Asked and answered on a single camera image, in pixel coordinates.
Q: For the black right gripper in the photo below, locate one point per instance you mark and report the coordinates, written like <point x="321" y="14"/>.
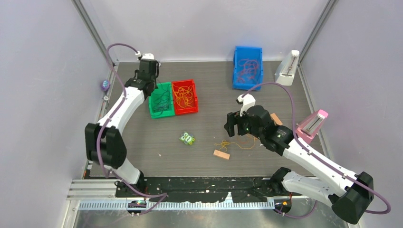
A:
<point x="229" y="126"/>

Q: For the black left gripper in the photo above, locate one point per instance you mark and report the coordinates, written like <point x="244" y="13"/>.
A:
<point x="137" y="71"/>

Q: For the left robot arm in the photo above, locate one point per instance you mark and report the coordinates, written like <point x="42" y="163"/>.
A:
<point x="104" y="143"/>

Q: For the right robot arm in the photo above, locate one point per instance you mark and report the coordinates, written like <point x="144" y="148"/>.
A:
<point x="347" y="193"/>

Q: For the wooden block near right arm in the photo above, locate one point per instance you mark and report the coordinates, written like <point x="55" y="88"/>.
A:
<point x="275" y="119"/>

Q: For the wooden block front centre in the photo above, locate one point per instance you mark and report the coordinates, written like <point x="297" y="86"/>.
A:
<point x="221" y="154"/>

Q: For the green plastic bin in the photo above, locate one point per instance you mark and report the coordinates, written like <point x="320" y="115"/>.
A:
<point x="161" y="101"/>

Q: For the green frog toy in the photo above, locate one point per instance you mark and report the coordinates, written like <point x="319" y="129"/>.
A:
<point x="187" y="138"/>

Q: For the purple round toy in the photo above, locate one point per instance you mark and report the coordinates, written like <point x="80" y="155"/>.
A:
<point x="105" y="85"/>

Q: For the red plastic bin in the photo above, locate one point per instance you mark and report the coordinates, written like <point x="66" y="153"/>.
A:
<point x="185" y="100"/>

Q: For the blue plastic bin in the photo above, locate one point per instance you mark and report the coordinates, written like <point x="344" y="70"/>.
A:
<point x="247" y="67"/>

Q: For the white metronome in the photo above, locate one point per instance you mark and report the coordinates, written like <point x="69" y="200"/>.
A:
<point x="286" y="71"/>

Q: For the pink metronome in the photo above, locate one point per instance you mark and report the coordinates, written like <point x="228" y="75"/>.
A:
<point x="310" y="126"/>

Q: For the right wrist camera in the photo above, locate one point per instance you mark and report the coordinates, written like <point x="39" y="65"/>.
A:
<point x="247" y="101"/>

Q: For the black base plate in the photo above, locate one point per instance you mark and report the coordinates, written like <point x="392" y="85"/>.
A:
<point x="211" y="189"/>

